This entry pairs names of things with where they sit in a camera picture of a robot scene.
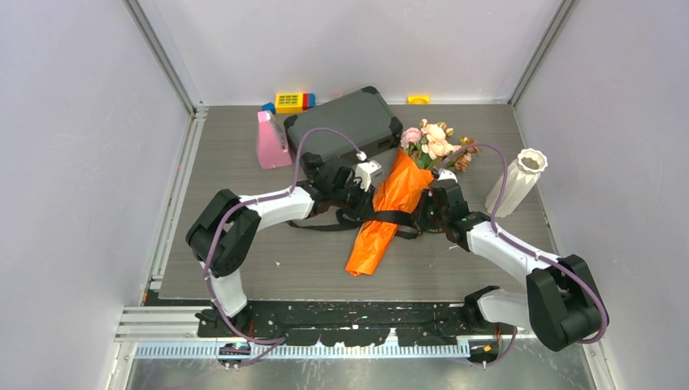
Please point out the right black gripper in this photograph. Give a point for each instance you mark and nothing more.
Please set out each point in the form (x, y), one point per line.
(427, 197)

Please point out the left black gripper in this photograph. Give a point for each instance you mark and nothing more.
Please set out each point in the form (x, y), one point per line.
(364, 198)

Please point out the orange flower bouquet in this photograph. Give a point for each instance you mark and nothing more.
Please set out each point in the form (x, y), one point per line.
(421, 150)

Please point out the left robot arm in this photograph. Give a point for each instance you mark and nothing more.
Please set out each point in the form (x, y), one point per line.
(221, 237)

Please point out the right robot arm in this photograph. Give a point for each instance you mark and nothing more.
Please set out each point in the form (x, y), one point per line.
(561, 305)

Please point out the white ribbed vase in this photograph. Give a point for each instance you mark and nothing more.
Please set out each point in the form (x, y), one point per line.
(522, 174)

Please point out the dark grey hard case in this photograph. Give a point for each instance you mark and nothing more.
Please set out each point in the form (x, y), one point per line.
(363, 116)

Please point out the red blue toy block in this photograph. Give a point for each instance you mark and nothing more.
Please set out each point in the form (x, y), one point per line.
(308, 101)

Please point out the yellow toy block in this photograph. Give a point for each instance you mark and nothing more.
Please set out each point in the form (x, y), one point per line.
(289, 103)

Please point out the small yellow toy piece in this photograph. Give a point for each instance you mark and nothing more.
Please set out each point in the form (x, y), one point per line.
(418, 99)

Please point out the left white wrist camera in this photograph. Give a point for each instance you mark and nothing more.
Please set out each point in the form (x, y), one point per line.
(366, 170)

